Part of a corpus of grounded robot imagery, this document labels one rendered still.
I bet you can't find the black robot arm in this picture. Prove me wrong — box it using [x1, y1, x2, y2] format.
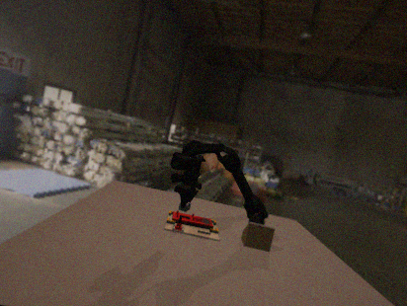
[170, 140, 268, 225]

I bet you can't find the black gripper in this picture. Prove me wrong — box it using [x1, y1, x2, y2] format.
[174, 170, 202, 208]

